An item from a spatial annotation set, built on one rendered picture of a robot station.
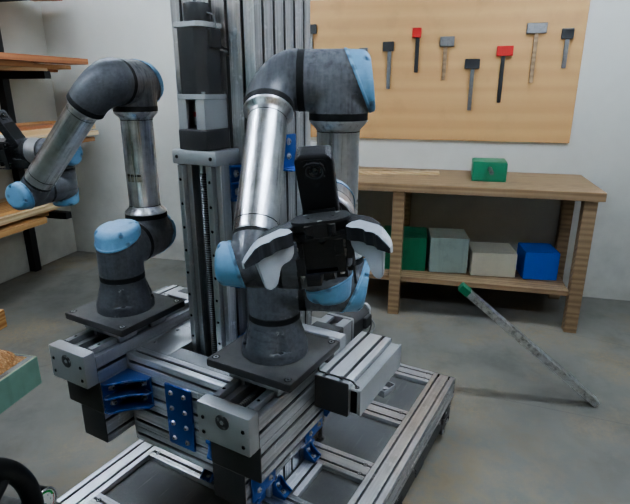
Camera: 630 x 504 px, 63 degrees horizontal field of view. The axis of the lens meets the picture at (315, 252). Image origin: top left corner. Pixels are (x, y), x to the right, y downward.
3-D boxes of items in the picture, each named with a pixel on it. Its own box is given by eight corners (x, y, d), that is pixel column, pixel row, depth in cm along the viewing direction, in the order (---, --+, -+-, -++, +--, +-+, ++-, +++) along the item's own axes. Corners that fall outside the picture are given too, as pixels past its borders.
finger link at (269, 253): (252, 308, 54) (309, 277, 60) (242, 254, 52) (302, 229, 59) (233, 303, 56) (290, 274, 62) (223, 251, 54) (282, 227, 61)
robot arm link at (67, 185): (37, 208, 148) (30, 170, 144) (65, 200, 158) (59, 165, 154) (60, 210, 146) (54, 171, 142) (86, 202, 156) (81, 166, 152)
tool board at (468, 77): (570, 143, 328) (593, -13, 301) (273, 136, 377) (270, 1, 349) (568, 142, 333) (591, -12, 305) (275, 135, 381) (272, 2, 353)
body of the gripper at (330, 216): (359, 285, 61) (358, 253, 72) (351, 214, 58) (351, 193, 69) (296, 291, 61) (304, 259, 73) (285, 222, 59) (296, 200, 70)
